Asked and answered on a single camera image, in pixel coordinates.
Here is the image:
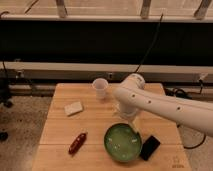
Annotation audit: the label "white sponge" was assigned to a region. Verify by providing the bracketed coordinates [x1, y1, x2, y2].
[64, 101, 83, 116]

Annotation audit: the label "black smartphone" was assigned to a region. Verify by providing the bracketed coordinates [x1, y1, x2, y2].
[140, 136, 160, 161]

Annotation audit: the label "red chili pepper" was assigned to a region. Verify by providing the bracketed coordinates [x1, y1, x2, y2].
[68, 132, 87, 155]

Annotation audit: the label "black floor cables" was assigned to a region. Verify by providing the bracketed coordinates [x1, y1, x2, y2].
[165, 87, 208, 150]

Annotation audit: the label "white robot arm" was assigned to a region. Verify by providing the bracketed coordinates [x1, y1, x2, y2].
[114, 73, 213, 137]

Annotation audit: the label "green bowl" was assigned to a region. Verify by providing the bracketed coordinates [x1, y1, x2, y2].
[104, 123, 142, 163]

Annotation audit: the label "black hanging cable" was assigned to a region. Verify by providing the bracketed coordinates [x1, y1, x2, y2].
[133, 13, 165, 75]

